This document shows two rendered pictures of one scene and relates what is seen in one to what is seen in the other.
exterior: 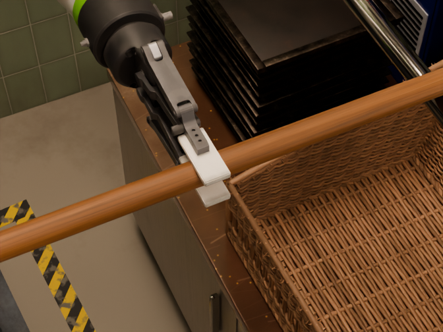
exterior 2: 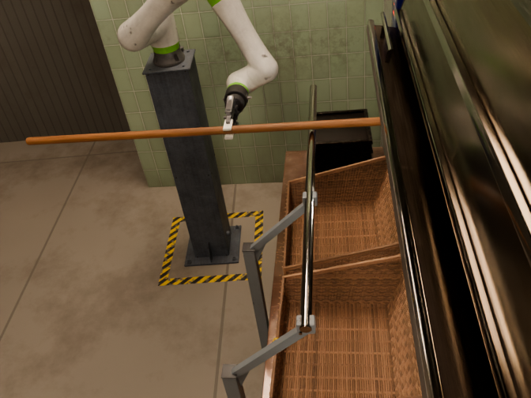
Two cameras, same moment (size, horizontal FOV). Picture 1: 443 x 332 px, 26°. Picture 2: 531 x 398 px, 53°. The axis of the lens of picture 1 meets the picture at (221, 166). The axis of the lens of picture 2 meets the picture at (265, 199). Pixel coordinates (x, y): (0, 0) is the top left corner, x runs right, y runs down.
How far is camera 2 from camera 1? 1.28 m
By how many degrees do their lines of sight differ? 28
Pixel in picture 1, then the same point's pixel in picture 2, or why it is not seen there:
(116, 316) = (272, 257)
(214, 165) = (227, 126)
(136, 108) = (287, 164)
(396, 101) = (290, 125)
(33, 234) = (176, 131)
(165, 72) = (229, 103)
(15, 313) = (237, 244)
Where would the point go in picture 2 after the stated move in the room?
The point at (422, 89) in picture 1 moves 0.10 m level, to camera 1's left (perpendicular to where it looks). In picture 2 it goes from (300, 124) to (276, 119)
